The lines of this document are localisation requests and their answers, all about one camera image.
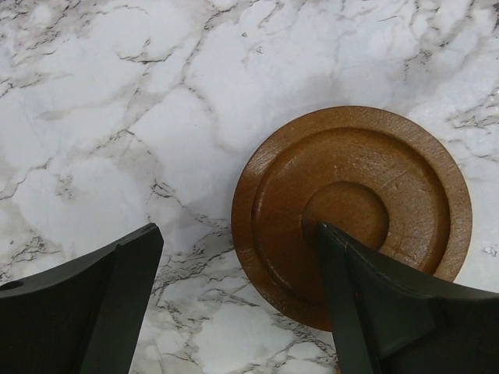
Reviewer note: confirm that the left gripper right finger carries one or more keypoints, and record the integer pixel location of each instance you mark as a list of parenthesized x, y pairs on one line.
[(387, 317)]

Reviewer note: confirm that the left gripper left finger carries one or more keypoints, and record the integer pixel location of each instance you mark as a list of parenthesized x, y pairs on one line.
[(83, 316)]

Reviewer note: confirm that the dark brown grooved coaster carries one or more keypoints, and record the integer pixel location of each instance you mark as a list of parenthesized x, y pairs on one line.
[(376, 175)]

